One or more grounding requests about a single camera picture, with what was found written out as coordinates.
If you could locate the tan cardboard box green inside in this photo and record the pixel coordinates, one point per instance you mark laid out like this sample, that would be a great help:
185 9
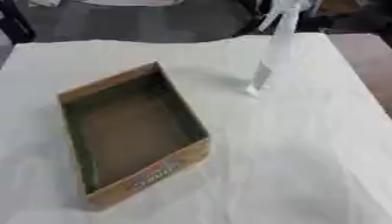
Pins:
132 137

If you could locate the black chair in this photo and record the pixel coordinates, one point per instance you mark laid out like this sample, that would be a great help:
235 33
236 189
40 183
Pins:
15 23

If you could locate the white spray bottle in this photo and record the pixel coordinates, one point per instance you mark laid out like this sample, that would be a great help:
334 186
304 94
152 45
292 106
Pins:
278 49

